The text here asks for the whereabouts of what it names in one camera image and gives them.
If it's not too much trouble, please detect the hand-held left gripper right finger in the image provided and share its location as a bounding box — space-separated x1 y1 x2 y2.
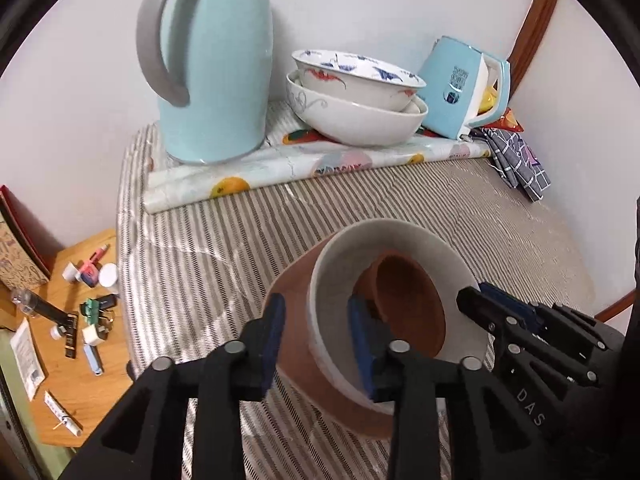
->
348 296 556 480

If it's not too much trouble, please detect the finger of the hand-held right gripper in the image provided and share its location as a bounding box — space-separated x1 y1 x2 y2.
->
456 286 601 441
479 282 626 368

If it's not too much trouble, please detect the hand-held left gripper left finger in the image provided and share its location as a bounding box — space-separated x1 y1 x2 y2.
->
60 292 287 480

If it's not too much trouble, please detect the small brown bowl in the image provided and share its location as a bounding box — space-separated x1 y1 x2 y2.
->
352 252 447 361

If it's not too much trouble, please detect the brown bowl with grey inside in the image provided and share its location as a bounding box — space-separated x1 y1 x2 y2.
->
263 219 490 438

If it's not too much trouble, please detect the striped tablecloth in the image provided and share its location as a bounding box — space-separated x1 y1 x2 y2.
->
114 102 598 480

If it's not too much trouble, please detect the grey checked cloth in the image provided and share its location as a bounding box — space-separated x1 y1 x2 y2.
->
470 127 552 202

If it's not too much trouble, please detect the light blue lighter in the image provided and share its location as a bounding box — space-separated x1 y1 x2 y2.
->
82 344 104 376

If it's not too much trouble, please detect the white round lid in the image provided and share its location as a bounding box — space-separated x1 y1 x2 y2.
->
98 263 119 293

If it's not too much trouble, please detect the wooden side table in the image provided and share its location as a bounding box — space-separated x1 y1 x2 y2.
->
0 229 133 448

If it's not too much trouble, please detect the orange snack packet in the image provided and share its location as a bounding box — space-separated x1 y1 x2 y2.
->
492 107 526 133

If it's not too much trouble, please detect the rolled patterned oilcloth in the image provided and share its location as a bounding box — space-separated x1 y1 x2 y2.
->
145 127 493 215

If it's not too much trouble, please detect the pink and blue eraser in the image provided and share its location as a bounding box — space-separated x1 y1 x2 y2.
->
77 262 101 288

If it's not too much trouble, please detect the light blue electric kettle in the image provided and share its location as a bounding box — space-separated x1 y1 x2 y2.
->
417 36 512 141

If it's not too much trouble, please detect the yellow packet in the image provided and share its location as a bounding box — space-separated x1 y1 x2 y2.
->
477 80 501 115

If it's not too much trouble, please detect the black comb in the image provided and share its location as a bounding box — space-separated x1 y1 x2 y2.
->
30 300 79 360

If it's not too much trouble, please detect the small white bowl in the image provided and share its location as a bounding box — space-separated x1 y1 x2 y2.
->
291 72 423 114

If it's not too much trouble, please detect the large white bowl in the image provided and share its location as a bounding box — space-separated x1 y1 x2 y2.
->
285 71 430 147

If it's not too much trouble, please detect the white tube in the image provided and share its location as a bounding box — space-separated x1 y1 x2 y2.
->
44 391 83 436

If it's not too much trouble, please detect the crane print porcelain bowl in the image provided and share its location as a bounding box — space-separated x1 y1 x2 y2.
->
291 49 427 111

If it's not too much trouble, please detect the white paper sachet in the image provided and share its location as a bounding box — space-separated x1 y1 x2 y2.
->
10 317 46 402

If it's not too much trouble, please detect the light blue thermos jug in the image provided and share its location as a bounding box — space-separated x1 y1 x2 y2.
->
136 0 275 166

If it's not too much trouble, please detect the patterned cardboard box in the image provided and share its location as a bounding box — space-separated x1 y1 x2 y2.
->
0 209 51 291

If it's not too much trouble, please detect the red box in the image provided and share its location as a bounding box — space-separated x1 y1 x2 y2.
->
0 185 57 273

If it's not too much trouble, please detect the wooden door frame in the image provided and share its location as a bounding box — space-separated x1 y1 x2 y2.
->
507 0 563 96

